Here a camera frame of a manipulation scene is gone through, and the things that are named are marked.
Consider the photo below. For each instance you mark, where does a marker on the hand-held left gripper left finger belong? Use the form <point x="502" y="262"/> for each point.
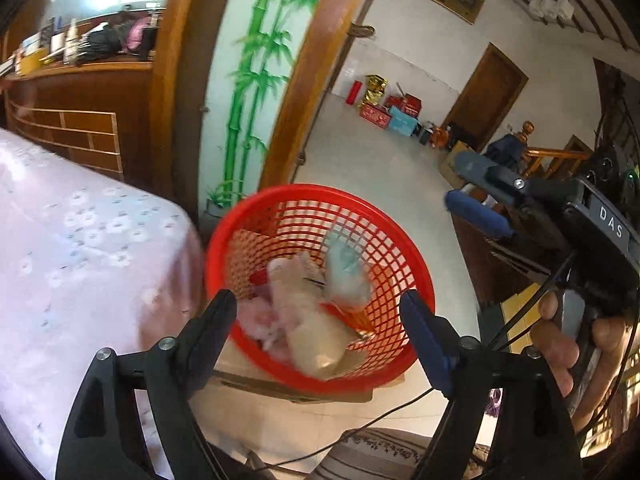
<point x="220" y="317"/>

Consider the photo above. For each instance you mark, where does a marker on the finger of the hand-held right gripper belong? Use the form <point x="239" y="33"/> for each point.
<point x="475" y="212"/>
<point x="480" y="165"/>

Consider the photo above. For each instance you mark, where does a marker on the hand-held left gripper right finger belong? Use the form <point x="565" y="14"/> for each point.
<point x="430" y="345"/>

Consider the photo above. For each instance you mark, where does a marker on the cream packet red label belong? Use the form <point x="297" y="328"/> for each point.
<point x="310" y="330"/>

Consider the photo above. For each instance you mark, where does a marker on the mint white sock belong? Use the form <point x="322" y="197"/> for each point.
<point x="345" y="270"/>

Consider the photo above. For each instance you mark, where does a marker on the red plastic basket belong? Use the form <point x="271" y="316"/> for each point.
<point x="310" y="190"/>

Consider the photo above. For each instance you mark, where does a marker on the person's right hand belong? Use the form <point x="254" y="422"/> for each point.
<point x="555" y="345"/>

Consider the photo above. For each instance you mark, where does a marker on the dark blue cloth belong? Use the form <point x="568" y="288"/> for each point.
<point x="505" y="152"/>

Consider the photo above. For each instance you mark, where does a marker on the wooden stair railing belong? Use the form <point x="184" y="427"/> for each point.
<point x="529" y="132"/>

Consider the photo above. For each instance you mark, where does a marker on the dark wooden furniture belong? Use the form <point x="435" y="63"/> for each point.
<point x="490" y="270"/>

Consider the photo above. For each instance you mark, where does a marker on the wooden door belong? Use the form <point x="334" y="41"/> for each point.
<point x="490" y="95"/>

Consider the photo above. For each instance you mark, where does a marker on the teal box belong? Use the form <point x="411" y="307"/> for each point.
<point x="404" y="122"/>

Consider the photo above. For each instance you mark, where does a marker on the red gift box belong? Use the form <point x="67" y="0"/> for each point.
<point x="410" y="102"/>

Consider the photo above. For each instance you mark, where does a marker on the flat cardboard sheet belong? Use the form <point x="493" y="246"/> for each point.
<point x="280" y="391"/>

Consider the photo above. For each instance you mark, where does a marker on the striped stool cushion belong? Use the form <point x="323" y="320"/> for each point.
<point x="380" y="455"/>

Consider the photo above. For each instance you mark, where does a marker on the gold foil bag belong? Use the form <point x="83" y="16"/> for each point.
<point x="372" y="89"/>

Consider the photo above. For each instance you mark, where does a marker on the red cylinder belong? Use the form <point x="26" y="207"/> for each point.
<point x="354" y="92"/>

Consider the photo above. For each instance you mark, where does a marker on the etched glass wooden partition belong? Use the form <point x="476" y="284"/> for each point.
<point x="180" y="85"/>

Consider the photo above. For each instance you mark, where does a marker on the pink bag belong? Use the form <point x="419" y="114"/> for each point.
<point x="137" y="35"/>

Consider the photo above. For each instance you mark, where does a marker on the black handbag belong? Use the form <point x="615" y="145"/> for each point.
<point x="105" y="40"/>

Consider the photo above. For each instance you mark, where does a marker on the white wall lamp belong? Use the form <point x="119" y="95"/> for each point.
<point x="550" y="9"/>

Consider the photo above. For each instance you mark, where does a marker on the green bamboo wall painting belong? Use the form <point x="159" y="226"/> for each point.
<point x="255" y="50"/>

